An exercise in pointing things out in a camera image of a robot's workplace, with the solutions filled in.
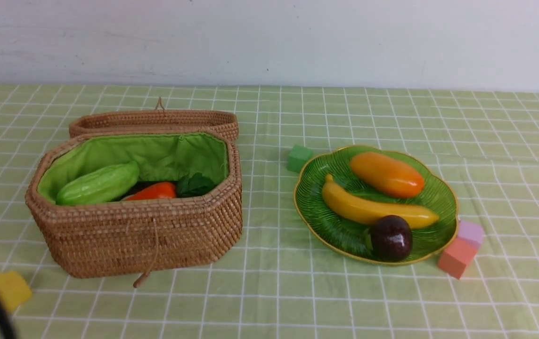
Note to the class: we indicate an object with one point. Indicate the orange carrot with leaves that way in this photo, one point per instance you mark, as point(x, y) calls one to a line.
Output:
point(187, 186)

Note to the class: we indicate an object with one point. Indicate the yellow banana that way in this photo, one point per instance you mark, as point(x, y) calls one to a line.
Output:
point(367, 212)

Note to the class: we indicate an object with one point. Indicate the orange mango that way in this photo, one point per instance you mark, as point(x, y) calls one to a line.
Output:
point(387, 175)

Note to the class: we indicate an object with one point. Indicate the dark purple passion fruit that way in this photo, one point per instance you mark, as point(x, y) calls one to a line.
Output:
point(390, 238)

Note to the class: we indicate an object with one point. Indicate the green bitter gourd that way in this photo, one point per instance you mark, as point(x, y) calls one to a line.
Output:
point(103, 185)

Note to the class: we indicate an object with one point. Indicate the green foam cube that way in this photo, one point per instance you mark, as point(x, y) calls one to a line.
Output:
point(298, 157)

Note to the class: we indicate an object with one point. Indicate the green glass leaf plate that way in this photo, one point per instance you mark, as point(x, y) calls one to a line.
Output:
point(348, 237)

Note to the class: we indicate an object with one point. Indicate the woven wicker basket green lining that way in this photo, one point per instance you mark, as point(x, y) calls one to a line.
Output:
point(139, 237)

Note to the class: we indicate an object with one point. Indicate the woven wicker basket lid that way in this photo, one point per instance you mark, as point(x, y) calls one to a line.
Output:
point(223, 123)

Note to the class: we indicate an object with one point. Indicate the salmon orange foam cube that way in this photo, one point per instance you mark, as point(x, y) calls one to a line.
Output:
point(457, 257)

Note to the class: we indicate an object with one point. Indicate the pink foam cube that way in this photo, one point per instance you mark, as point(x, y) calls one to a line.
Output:
point(471, 233)

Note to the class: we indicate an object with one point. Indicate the green checkered tablecloth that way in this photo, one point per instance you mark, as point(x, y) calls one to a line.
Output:
point(279, 281)

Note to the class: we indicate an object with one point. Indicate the yellow foam cube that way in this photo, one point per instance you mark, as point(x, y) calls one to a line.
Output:
point(14, 291)

